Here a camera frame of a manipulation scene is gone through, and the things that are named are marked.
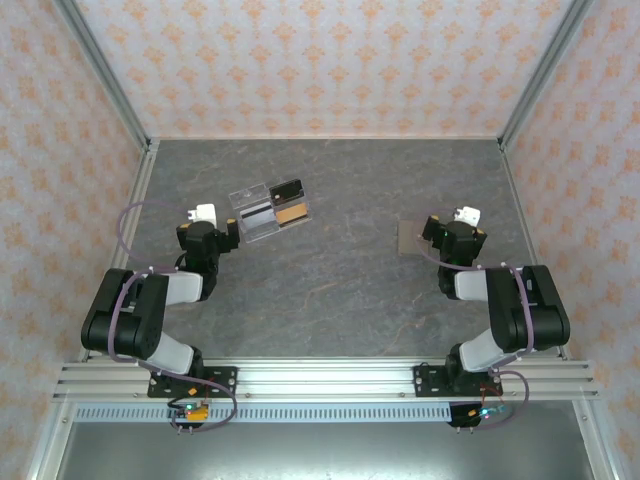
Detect clear acrylic card box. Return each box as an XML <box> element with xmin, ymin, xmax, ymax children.
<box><xmin>228</xmin><ymin>178</ymin><xmax>314</xmax><ymax>245</ymax></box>

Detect black VIP card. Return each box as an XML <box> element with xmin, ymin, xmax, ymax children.
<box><xmin>268</xmin><ymin>178</ymin><xmax>306</xmax><ymax>206</ymax></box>

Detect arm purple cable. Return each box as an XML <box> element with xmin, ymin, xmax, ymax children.
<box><xmin>413</xmin><ymin>207</ymin><xmax>535</xmax><ymax>432</ymax></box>
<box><xmin>108</xmin><ymin>199</ymin><xmax>239</xmax><ymax>435</ymax></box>

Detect black mounting plate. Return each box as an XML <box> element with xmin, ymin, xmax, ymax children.
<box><xmin>412</xmin><ymin>364</ymin><xmax>504</xmax><ymax>399</ymax></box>
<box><xmin>147</xmin><ymin>366</ymin><xmax>239</xmax><ymax>400</ymax></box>

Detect aluminium corner post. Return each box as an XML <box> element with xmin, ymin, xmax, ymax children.
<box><xmin>497</xmin><ymin>0</ymin><xmax>596</xmax><ymax>151</ymax></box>
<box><xmin>52</xmin><ymin>0</ymin><xmax>154</xmax><ymax>151</ymax></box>

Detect gold VIP card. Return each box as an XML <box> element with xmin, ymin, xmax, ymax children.
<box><xmin>275</xmin><ymin>203</ymin><xmax>310</xmax><ymax>228</ymax></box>

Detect grey slotted cable duct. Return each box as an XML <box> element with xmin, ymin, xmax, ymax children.
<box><xmin>74</xmin><ymin>405</ymin><xmax>454</xmax><ymax>424</ymax></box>

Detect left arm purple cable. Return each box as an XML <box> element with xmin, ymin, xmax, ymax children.
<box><xmin>108</xmin><ymin>199</ymin><xmax>239</xmax><ymax>435</ymax></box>

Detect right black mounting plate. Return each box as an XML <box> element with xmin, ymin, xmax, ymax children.
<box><xmin>412</xmin><ymin>364</ymin><xmax>504</xmax><ymax>399</ymax></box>

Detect white card with black stripe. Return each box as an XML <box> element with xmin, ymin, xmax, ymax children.
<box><xmin>240</xmin><ymin>204</ymin><xmax>277</xmax><ymax>234</ymax></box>

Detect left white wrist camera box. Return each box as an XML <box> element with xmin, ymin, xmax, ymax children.
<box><xmin>187</xmin><ymin>203</ymin><xmax>219</xmax><ymax>227</ymax></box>

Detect grey metal sheet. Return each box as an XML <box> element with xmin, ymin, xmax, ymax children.
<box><xmin>54</xmin><ymin>422</ymin><xmax>599</xmax><ymax>480</ymax></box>

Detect aluminium frame leg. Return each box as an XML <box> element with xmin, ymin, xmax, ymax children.
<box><xmin>572</xmin><ymin>399</ymin><xmax>620</xmax><ymax>480</ymax></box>
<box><xmin>24</xmin><ymin>399</ymin><xmax>76</xmax><ymax>480</ymax></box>

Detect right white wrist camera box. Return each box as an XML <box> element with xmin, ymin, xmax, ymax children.
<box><xmin>452</xmin><ymin>205</ymin><xmax>483</xmax><ymax>228</ymax></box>

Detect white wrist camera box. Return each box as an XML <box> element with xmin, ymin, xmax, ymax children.
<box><xmin>187</xmin><ymin>203</ymin><xmax>219</xmax><ymax>227</ymax></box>
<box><xmin>452</xmin><ymin>205</ymin><xmax>483</xmax><ymax>228</ymax></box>

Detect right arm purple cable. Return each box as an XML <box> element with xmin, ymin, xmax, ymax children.
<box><xmin>413</xmin><ymin>207</ymin><xmax>535</xmax><ymax>432</ymax></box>

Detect aluminium side rail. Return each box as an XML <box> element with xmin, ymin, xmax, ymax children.
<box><xmin>499</xmin><ymin>141</ymin><xmax>572</xmax><ymax>361</ymax></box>
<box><xmin>78</xmin><ymin>139</ymin><xmax>161</xmax><ymax>362</ymax></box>

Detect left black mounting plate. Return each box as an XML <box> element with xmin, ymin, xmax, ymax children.
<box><xmin>147</xmin><ymin>366</ymin><xmax>239</xmax><ymax>400</ymax></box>

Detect small controller board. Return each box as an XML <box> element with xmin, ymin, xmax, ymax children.
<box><xmin>469</xmin><ymin>404</ymin><xmax>511</xmax><ymax>421</ymax></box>
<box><xmin>167</xmin><ymin>399</ymin><xmax>211</xmax><ymax>425</ymax></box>

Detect wide aluminium base rail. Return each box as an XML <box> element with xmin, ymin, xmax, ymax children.
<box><xmin>52</xmin><ymin>357</ymin><xmax>600</xmax><ymax>401</ymax></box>

